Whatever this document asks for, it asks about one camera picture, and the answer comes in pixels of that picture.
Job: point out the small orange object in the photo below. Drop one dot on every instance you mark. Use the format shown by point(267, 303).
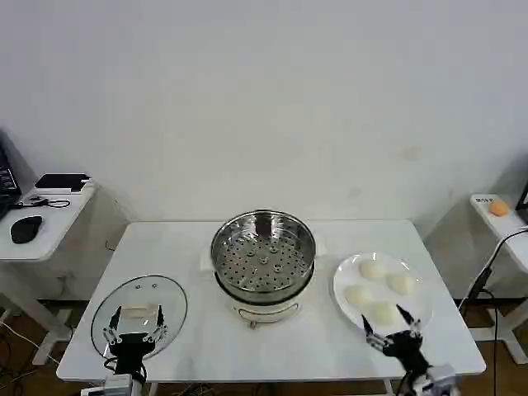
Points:
point(498, 208)

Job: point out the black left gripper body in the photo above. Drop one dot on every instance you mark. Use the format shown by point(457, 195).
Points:
point(132, 350)

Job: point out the white steamed bun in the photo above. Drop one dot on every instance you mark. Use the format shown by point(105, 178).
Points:
point(400, 284)
point(356, 295)
point(371, 270)
point(381, 313)

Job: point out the round glass lid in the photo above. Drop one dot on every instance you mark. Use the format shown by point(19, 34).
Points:
point(136, 293)

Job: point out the black flat case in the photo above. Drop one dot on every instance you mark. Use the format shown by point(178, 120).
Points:
point(59, 180)

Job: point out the white side desk with mouse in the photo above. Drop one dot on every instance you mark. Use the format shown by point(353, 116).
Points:
point(53, 227)

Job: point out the black monitor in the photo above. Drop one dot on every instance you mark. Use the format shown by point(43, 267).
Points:
point(524, 202)

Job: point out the steel steamer basket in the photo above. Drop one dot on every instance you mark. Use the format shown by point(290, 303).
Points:
point(264, 260)

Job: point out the black computer mouse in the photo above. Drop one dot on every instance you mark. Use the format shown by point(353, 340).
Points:
point(25, 229)

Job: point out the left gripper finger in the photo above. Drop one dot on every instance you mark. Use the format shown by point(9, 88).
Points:
point(160, 317)
point(114, 319)

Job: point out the white side desk with label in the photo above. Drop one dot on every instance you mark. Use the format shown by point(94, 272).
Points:
point(509, 235)

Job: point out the white work table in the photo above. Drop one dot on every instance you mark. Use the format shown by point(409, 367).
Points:
point(206, 350)

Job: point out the white plate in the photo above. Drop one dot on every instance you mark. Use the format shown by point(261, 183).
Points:
point(416, 305)

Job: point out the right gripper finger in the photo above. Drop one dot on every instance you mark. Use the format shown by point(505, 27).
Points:
point(368, 326)
point(406, 317)

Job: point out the white electric pot base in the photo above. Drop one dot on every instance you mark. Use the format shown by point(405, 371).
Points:
point(268, 309)

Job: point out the black laptop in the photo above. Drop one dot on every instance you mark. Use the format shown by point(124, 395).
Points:
point(6, 173)

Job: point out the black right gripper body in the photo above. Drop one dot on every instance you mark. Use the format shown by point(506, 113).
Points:
point(406, 350)

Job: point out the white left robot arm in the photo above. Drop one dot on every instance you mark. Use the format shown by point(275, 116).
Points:
point(117, 385)

